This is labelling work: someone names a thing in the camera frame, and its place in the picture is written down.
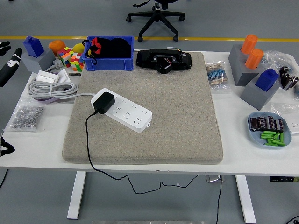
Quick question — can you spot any blue plastic block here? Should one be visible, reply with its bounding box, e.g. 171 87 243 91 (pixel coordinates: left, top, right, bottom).
23 36 45 58
254 68 279 92

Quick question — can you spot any black pouch with red trim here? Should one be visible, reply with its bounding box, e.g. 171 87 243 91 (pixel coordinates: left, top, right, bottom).
81 37 132 65

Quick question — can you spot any orange cylinder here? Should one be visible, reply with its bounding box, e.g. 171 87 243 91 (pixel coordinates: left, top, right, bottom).
241 34 258 55
244 48 264 70

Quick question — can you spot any black plug with cord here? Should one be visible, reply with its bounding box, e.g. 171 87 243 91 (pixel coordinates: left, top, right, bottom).
85 91 199 194

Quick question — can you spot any large grey block holder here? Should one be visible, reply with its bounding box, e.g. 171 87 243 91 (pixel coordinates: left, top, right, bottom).
228 43 266 87

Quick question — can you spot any white power strip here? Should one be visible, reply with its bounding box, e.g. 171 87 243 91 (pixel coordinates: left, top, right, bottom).
90 88 153 133

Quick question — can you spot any black office chair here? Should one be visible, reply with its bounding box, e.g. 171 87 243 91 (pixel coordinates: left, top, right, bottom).
126 0 185 42

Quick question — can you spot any white table leg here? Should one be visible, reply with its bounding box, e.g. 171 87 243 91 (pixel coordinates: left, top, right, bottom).
235 175 257 224
67 171 87 220

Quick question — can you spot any orange ball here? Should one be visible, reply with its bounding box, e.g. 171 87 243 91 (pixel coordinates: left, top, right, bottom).
48 40 66 56

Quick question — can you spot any blue plastic bin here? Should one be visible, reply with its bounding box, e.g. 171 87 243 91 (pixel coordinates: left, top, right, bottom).
83 35 135 71

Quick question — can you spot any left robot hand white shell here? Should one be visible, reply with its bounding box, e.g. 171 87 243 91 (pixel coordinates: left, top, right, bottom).
0 41 23 88

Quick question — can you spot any thin black cable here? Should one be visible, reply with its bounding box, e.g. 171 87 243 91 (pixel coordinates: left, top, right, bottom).
0 169 9 189

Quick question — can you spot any grey-brown mat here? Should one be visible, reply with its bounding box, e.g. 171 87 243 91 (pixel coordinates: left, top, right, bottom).
62 51 224 165

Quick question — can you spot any colourful puzzle cube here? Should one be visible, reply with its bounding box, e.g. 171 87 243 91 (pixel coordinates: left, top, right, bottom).
69 52 85 72
56 46 74 68

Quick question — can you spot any black hanging cable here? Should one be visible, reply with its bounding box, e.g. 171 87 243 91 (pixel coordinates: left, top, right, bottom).
215 175 223 224

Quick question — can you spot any clear bag with white parts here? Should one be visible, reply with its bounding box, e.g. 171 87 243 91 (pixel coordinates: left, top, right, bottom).
270 101 299 136

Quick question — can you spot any black mechanical module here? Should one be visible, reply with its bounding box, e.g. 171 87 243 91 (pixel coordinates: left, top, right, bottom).
135 48 192 75

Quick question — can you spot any clear bag of resistors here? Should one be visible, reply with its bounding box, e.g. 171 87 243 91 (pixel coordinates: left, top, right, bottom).
205 60 232 91

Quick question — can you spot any grey coiled power cable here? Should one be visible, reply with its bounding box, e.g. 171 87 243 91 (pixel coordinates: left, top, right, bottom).
28 80 96 102

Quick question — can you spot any black desk height controller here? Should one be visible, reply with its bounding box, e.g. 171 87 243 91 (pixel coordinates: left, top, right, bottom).
269 176 299 183

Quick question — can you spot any yellow ball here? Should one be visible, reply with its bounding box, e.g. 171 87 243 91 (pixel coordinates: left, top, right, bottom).
72 43 85 54

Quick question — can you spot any purple flat tray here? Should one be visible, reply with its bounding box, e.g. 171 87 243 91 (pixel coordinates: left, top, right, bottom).
35 97 62 104

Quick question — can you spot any white wall switch box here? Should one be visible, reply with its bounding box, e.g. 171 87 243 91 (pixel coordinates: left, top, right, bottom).
36 70 61 84

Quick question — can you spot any clear bag of screws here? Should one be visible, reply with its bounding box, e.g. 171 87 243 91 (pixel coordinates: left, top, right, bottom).
4 98 46 133

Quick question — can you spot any light blue plate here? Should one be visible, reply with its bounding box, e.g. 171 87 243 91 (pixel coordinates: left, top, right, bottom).
247 111 292 150

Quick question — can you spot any metal bracket under table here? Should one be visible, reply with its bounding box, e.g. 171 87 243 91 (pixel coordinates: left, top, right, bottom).
205 174 225 183

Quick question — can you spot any crumpled clear plastic bag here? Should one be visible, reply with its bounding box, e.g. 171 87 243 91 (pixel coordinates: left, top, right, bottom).
260 49 296 77

